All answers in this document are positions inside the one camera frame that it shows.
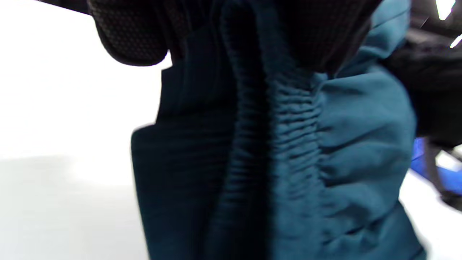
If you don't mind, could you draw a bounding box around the person's right hand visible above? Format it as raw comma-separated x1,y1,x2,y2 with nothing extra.
381,28,462,148

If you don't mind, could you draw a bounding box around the blue plastic object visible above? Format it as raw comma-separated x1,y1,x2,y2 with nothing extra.
411,137,462,197

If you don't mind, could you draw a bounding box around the teal elastic-waist garment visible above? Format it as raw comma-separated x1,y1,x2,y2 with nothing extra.
130,0,429,260

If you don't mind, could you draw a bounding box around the person's left hand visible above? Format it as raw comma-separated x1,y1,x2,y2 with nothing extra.
86,0,382,75

